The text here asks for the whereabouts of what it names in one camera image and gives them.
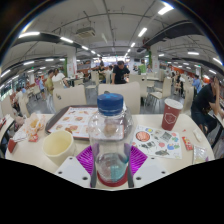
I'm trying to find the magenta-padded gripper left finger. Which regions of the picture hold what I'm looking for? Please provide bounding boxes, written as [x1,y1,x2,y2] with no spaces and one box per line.
[54,143,100,189]

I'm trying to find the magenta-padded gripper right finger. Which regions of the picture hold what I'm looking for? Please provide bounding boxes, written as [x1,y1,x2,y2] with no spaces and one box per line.
[124,144,170,189]

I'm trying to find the clear blue-capped water bottle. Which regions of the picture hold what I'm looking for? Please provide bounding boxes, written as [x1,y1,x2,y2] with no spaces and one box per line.
[88,92,134,188]

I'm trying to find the white sticker sheet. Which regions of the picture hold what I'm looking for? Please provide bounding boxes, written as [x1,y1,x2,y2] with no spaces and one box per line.
[130,124,183,160]

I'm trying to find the cream plastic cup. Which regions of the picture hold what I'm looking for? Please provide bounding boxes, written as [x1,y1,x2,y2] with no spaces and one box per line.
[42,129,77,167]

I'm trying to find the red ketchup packet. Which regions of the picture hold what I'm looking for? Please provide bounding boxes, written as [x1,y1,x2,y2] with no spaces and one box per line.
[28,133,39,143]
[181,136,194,152]

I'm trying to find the red paper cup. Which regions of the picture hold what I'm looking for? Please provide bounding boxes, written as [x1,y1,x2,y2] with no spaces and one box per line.
[161,98,184,132]

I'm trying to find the clear plastic packet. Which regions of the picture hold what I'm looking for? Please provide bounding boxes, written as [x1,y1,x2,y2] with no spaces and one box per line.
[193,145,209,164]

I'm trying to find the bag of fries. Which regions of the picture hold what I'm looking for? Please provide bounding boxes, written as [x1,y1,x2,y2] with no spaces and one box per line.
[21,112,46,139]

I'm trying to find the cream chair with round hole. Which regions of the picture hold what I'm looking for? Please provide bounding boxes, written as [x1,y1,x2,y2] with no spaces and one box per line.
[52,84,88,113]
[97,81,141,115]

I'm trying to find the white printed card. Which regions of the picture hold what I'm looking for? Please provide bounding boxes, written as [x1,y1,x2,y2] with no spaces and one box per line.
[12,129,29,143]

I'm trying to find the small red box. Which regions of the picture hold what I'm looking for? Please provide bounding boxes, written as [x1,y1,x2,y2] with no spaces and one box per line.
[7,138,18,154]

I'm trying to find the person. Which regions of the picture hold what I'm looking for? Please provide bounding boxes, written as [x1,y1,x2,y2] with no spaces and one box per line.
[52,68,69,88]
[192,74,204,94]
[111,60,131,85]
[13,87,25,111]
[38,76,47,99]
[190,76,223,134]
[44,69,55,96]

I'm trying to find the cream neighbouring table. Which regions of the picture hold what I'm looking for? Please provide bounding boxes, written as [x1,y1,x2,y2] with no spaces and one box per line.
[0,114,15,143]
[213,106,224,134]

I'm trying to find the ceiling air conditioner unit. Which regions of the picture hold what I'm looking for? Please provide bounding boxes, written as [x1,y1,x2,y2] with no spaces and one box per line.
[75,26,97,38]

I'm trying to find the ceiling lights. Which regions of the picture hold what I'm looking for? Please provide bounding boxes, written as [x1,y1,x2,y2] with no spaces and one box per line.
[0,3,224,81]

